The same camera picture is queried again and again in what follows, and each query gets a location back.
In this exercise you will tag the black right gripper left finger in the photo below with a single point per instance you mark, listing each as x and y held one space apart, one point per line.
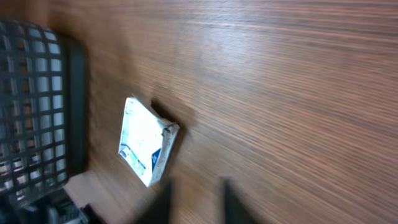
159 211

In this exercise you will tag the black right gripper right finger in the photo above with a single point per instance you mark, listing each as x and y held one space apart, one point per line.
234 210

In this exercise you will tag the white blue carton box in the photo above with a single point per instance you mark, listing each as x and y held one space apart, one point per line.
146 141

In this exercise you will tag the grey plastic mesh basket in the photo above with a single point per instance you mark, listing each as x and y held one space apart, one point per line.
43 111

